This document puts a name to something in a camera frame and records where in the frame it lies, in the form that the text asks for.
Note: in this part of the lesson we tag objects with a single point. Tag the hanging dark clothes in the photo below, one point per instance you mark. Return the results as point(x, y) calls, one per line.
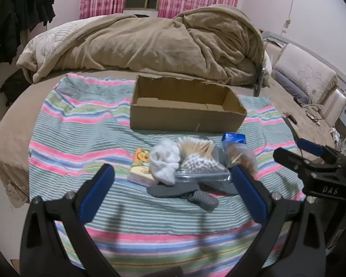
point(20, 8)

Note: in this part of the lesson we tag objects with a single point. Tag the grey purple pillow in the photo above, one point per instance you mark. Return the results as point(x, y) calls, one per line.
point(291, 88)

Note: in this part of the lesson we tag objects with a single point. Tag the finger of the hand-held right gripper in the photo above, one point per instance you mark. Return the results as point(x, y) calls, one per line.
point(294, 161)
point(311, 147)

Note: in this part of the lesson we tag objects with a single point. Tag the open cardboard box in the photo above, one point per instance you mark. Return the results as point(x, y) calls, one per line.
point(184, 119)

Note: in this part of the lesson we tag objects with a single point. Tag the striped pastel blanket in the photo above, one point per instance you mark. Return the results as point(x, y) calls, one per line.
point(89, 132)

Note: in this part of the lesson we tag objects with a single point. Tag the clear box of cotton swabs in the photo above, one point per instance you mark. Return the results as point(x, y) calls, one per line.
point(203, 166)

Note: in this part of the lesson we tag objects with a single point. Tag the bed with tan sheet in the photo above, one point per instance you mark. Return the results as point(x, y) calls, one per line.
point(14, 138)

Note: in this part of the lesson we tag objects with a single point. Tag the tan fleece duvet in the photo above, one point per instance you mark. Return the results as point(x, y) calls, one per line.
point(150, 43)

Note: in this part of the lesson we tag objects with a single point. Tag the clear bag of brown snacks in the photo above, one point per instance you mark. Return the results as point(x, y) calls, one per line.
point(243, 155)

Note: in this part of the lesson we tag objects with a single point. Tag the wooden stick cotton swabs bag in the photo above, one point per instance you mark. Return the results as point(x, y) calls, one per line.
point(196, 147)

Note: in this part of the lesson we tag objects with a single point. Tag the small black object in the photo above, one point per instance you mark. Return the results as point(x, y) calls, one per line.
point(292, 119)

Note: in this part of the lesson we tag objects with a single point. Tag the white floral pillow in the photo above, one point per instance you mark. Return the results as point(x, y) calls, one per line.
point(305, 69)

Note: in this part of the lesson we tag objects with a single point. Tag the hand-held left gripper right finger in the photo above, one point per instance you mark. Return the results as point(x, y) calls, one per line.
point(248, 191)

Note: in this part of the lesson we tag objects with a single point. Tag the dark cloth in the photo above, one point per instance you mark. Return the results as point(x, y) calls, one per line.
point(16, 88)

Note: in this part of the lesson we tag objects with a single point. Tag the white sock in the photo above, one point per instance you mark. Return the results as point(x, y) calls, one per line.
point(165, 161)

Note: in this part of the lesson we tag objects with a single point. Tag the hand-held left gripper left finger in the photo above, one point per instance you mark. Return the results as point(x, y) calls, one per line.
point(99, 185)

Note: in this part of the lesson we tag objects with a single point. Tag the orange cartoon tissue pack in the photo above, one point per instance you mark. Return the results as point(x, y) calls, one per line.
point(139, 167)

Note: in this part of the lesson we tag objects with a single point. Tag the grey sock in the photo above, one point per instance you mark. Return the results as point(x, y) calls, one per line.
point(204, 201)
point(167, 191)

